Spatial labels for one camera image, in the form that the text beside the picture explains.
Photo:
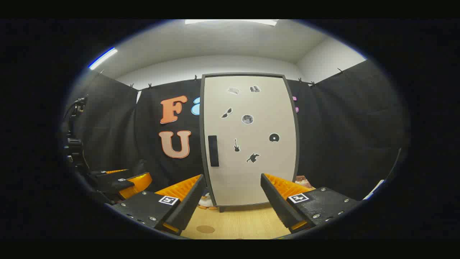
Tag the grey cabinet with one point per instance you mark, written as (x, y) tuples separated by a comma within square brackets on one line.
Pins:
[(240, 208)]

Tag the long ceiling light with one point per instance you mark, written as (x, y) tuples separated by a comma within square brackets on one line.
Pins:
[(230, 22)]

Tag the penguin plush toy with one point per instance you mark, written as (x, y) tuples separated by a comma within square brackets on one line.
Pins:
[(206, 202)]

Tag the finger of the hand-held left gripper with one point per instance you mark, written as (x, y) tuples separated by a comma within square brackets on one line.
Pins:
[(104, 174), (118, 183)]

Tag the round brown coaster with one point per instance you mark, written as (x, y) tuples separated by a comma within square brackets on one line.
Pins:
[(205, 229)]

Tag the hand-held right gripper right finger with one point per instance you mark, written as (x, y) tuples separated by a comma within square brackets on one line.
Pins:
[(276, 201)]

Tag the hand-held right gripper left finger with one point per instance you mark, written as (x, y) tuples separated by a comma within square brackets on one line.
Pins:
[(187, 205)]

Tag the black backdrop cloth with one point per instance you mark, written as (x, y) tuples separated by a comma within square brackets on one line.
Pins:
[(359, 126)]

